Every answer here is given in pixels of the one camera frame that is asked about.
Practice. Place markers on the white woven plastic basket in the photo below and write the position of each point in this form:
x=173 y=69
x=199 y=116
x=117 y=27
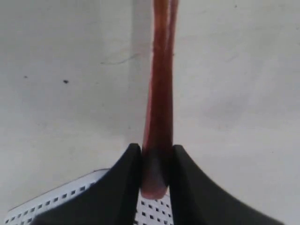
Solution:
x=148 y=212

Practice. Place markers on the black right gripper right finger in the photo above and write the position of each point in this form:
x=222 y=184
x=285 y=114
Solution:
x=198 y=200

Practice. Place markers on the reddish brown wooden spoon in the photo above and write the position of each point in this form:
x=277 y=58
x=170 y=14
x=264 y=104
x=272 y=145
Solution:
x=158 y=133

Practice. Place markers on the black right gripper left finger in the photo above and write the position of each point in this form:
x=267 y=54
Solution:
x=111 y=200

